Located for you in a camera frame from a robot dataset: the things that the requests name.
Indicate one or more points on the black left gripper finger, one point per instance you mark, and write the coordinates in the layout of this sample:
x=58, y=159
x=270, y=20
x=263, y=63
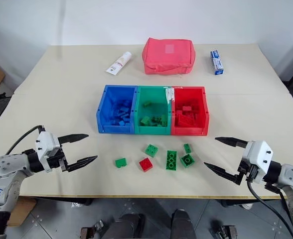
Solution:
x=73, y=137
x=81, y=162

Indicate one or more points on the white shoe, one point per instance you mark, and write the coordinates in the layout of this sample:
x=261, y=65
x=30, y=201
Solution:
x=247, y=206

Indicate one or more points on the dark rounded shape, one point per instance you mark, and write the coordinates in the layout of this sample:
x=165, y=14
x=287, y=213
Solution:
x=130, y=226
x=184, y=224

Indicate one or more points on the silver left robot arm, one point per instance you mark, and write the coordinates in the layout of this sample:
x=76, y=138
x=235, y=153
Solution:
x=4, y=166

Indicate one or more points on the red plastic bin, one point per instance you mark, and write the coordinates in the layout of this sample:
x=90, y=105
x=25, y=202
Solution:
x=202, y=117

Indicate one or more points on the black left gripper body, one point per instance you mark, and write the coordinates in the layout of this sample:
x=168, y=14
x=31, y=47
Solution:
x=58, y=161

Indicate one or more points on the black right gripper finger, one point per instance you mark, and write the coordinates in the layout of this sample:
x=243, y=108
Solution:
x=223, y=171
x=232, y=142

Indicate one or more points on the flat brown cardboard piece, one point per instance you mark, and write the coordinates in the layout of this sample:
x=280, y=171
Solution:
x=22, y=211

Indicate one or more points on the crumpled clear plastic wrap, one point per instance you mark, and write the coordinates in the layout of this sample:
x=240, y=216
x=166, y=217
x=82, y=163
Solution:
x=77, y=205

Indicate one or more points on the blue plastic bin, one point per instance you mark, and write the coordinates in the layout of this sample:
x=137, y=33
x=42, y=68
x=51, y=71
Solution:
x=106, y=99

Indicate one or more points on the green plastic bin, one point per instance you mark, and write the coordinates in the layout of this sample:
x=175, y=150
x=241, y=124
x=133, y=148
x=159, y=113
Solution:
x=156, y=99

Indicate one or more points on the white tape strip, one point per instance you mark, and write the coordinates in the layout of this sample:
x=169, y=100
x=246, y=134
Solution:
x=169, y=95

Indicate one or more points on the blue and white carton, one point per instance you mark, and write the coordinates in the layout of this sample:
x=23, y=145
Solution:
x=217, y=62

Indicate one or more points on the green square toy brick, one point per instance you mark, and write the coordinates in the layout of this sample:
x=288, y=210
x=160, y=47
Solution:
x=187, y=160
x=151, y=150

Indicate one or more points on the red sloped toy brick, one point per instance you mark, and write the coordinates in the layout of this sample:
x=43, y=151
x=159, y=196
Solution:
x=186, y=121

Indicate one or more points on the pink fabric pouch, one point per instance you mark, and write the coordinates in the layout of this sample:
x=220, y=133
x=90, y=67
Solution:
x=167, y=54

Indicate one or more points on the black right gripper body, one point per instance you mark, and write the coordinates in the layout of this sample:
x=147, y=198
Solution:
x=251, y=174

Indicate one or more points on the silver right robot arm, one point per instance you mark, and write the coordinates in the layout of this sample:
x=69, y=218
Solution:
x=291, y=179

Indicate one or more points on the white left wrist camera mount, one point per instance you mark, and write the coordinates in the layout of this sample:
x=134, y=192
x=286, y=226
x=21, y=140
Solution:
x=46, y=144

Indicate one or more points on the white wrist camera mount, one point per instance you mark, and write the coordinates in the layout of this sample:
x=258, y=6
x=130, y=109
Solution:
x=46, y=144
x=257, y=154

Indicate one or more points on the small green toy brick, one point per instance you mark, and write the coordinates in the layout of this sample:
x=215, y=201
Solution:
x=120, y=162
x=187, y=148

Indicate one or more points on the white cream tube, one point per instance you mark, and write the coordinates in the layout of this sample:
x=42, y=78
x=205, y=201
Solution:
x=118, y=63

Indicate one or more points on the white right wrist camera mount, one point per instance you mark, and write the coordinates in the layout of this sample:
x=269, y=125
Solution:
x=257, y=154

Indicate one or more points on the long green toy brick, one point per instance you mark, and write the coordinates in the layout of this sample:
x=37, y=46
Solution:
x=171, y=160

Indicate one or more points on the blue toy brick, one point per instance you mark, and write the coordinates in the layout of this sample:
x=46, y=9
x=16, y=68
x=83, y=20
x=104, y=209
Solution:
x=121, y=123
x=123, y=109
x=126, y=120

